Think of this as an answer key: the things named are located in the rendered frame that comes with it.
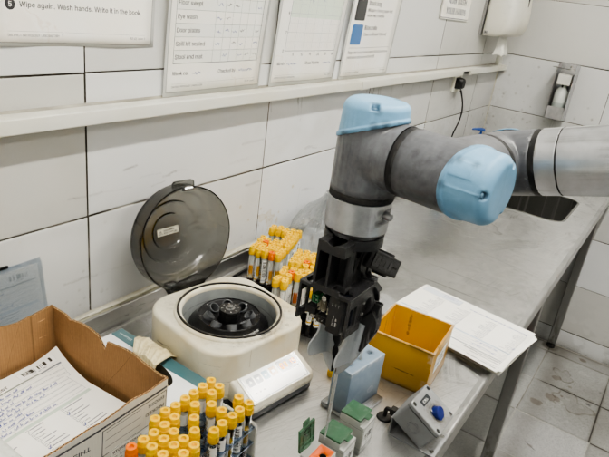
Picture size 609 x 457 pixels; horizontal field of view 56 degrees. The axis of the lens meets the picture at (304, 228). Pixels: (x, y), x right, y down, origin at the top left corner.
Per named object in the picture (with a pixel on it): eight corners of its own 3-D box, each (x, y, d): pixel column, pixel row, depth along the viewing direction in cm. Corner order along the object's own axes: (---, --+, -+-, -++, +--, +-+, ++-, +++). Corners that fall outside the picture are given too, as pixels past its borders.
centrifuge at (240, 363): (232, 434, 96) (237, 374, 91) (135, 349, 113) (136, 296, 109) (326, 379, 112) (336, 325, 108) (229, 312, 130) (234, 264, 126)
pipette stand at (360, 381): (349, 425, 101) (358, 379, 97) (320, 404, 105) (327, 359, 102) (381, 401, 108) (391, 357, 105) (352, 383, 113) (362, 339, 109)
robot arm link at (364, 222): (349, 179, 71) (409, 199, 67) (343, 213, 73) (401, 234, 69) (315, 192, 65) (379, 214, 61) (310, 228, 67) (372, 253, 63)
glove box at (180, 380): (168, 452, 91) (170, 403, 87) (73, 384, 102) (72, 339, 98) (221, 413, 100) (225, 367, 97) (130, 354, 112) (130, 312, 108)
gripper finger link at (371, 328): (337, 343, 75) (346, 284, 72) (343, 337, 76) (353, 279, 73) (369, 357, 73) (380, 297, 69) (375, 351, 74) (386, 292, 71)
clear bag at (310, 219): (327, 283, 149) (337, 218, 142) (266, 266, 154) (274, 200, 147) (354, 248, 172) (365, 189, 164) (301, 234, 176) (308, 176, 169)
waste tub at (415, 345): (424, 397, 111) (435, 354, 107) (362, 370, 117) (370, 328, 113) (444, 364, 122) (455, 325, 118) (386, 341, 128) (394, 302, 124)
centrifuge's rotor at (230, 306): (221, 372, 102) (224, 338, 99) (170, 332, 111) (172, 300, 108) (283, 342, 113) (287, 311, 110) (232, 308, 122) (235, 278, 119)
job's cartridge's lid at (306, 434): (301, 428, 82) (297, 426, 82) (300, 455, 83) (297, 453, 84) (315, 413, 85) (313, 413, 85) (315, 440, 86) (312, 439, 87)
